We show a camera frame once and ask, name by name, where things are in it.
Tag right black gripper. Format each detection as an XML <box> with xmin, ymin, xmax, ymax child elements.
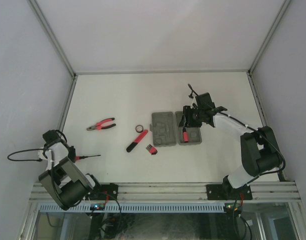
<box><xmin>178</xmin><ymin>106</ymin><xmax>204</xmax><ymax>128</ymax></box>

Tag long red black screwdriver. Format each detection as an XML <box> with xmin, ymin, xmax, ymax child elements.
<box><xmin>75</xmin><ymin>154</ymin><xmax>101</xmax><ymax>161</ymax></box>

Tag short red black screwdriver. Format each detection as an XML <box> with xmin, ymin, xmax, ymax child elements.
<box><xmin>182</xmin><ymin>127</ymin><xmax>189</xmax><ymax>143</ymax></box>

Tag grey plastic tool case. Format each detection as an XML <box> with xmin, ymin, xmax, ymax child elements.
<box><xmin>149</xmin><ymin>111</ymin><xmax>202</xmax><ymax>147</ymax></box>

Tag red hex key set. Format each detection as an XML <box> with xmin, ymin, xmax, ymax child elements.
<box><xmin>145</xmin><ymin>144</ymin><xmax>158</xmax><ymax>155</ymax></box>

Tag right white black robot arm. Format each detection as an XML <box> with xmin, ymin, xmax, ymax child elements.
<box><xmin>178</xmin><ymin>90</ymin><xmax>286</xmax><ymax>200</ymax></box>

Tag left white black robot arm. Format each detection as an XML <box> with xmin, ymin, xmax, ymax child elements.
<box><xmin>38</xmin><ymin>129</ymin><xmax>103</xmax><ymax>211</ymax></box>

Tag red black pliers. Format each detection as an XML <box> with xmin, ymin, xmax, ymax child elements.
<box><xmin>86</xmin><ymin>117</ymin><xmax>116</xmax><ymax>131</ymax></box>

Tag red black utility knife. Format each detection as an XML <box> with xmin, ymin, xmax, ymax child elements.
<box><xmin>126</xmin><ymin>129</ymin><xmax>149</xmax><ymax>153</ymax></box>

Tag black tape roll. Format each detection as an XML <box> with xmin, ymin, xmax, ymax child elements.
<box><xmin>135</xmin><ymin>124</ymin><xmax>144</xmax><ymax>133</ymax></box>

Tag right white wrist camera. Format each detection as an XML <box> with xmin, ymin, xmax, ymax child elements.
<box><xmin>190</xmin><ymin>99</ymin><xmax>198</xmax><ymax>109</ymax></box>

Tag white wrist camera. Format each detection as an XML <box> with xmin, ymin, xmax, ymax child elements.
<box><xmin>37</xmin><ymin>148</ymin><xmax>54</xmax><ymax>162</ymax></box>
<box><xmin>190</xmin><ymin>99</ymin><xmax>198</xmax><ymax>109</ymax></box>

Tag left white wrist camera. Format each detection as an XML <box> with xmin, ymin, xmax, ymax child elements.
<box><xmin>37</xmin><ymin>148</ymin><xmax>54</xmax><ymax>162</ymax></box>

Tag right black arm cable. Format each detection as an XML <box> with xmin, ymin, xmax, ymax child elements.
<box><xmin>187</xmin><ymin>83</ymin><xmax>286</xmax><ymax>213</ymax></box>

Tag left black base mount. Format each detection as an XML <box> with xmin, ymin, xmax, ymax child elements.
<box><xmin>88</xmin><ymin>183</ymin><xmax>119</xmax><ymax>201</ymax></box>

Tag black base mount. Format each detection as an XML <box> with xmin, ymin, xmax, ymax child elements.
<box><xmin>206</xmin><ymin>184</ymin><xmax>253</xmax><ymax>201</ymax></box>
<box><xmin>88</xmin><ymin>183</ymin><xmax>119</xmax><ymax>201</ymax></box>

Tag blue slotted cable duct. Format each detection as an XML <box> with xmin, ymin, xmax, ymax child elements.
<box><xmin>39</xmin><ymin>201</ymin><xmax>224</xmax><ymax>214</ymax></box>

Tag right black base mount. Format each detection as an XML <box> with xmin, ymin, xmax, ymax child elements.
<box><xmin>206</xmin><ymin>184</ymin><xmax>253</xmax><ymax>201</ymax></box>

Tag aluminium front rail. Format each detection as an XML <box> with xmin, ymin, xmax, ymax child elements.
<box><xmin>29</xmin><ymin>181</ymin><xmax>302</xmax><ymax>201</ymax></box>

